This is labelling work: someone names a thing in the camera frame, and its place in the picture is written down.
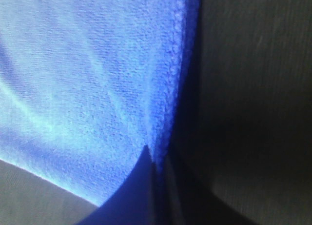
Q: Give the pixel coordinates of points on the blue microfiber towel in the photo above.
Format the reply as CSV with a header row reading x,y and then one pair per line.
x,y
86,85

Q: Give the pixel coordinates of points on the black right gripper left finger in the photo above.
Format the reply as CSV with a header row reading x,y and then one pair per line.
x,y
133,203

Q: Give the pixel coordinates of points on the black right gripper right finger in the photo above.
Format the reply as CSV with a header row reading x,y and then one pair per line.
x,y
190,203

